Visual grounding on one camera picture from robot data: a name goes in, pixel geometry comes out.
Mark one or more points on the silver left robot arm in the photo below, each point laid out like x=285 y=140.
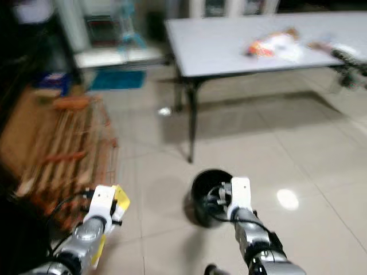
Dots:
x=83 y=240

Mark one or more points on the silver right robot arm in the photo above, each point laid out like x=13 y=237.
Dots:
x=258 y=240

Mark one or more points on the black rubbish bin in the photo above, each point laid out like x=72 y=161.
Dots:
x=203 y=186

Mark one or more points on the black robot foot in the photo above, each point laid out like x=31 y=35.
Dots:
x=211 y=269

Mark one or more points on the yellow tag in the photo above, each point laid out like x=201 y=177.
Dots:
x=122 y=199

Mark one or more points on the grey folding table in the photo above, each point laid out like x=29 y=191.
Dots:
x=212 y=46

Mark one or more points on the blue floor mat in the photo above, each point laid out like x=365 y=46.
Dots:
x=117 y=79

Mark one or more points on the red white magazine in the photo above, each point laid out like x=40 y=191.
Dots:
x=272 y=44

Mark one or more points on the brown cardboard sheet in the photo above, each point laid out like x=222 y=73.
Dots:
x=20 y=137

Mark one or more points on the orange wooden slatted rack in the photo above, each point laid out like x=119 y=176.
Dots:
x=63 y=149

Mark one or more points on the white low shelf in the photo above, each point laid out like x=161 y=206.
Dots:
x=109 y=56

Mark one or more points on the bubble wrap with brown paper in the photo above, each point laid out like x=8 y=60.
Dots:
x=324 y=47

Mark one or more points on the white cabinet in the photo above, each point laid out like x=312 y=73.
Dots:
x=232 y=7

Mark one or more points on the blue white box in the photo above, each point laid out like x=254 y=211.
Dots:
x=54 y=82

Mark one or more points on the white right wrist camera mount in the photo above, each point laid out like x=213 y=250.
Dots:
x=241 y=192

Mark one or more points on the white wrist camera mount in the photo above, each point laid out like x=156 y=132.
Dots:
x=102 y=200
x=241 y=192

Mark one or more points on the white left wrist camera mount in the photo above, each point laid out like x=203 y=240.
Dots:
x=102 y=200

